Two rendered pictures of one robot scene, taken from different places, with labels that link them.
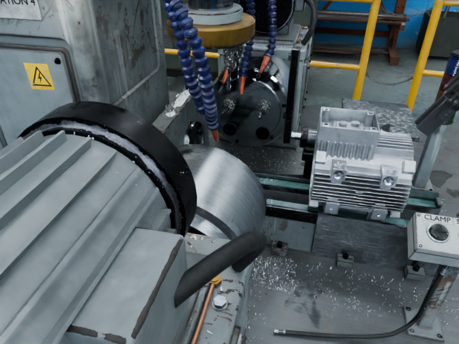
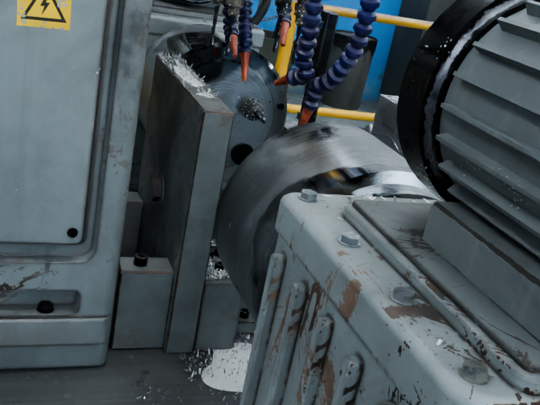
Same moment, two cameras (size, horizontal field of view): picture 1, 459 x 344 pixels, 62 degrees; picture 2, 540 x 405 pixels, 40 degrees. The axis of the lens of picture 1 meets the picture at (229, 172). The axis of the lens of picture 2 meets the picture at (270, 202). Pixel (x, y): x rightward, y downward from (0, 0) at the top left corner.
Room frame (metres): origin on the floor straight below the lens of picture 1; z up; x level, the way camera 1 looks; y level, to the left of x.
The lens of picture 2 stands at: (-0.05, 0.61, 1.37)
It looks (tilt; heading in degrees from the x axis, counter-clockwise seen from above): 21 degrees down; 323
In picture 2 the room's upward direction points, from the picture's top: 11 degrees clockwise
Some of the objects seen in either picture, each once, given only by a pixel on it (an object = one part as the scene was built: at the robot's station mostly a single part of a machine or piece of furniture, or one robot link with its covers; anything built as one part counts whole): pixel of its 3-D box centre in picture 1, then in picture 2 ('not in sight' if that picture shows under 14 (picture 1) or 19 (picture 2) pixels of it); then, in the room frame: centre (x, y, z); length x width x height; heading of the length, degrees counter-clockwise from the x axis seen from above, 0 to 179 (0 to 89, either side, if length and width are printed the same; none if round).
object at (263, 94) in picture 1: (255, 94); (203, 96); (1.13, -0.08, 1.04); 0.41 x 0.25 x 0.25; 166
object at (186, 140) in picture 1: (195, 149); not in sight; (0.83, 0.09, 1.02); 0.15 x 0.02 x 0.15; 166
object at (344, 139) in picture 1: (345, 133); (421, 128); (0.74, -0.26, 1.11); 0.12 x 0.11 x 0.07; 78
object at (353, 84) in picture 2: not in sight; (346, 70); (4.70, -3.50, 0.30); 0.39 x 0.39 x 0.60
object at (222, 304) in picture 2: not in sight; (213, 300); (0.71, 0.09, 0.86); 0.07 x 0.06 x 0.12; 166
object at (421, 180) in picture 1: (438, 126); not in sight; (0.97, -0.60, 1.01); 0.08 x 0.08 x 0.42; 76
